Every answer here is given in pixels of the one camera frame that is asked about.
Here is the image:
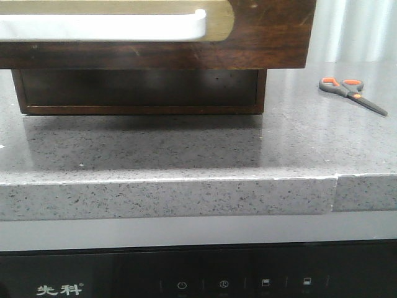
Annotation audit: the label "black appliance control panel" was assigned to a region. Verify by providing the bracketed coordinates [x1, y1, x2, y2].
[1, 240, 396, 297]

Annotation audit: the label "dark wooden drawer cabinet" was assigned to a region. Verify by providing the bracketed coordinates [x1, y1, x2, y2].
[11, 69, 267, 115]

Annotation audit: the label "white curtain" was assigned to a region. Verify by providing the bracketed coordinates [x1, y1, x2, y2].
[306, 1, 396, 64]

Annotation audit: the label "grey orange scissors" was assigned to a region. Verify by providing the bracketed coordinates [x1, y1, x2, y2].
[319, 77, 388, 116]

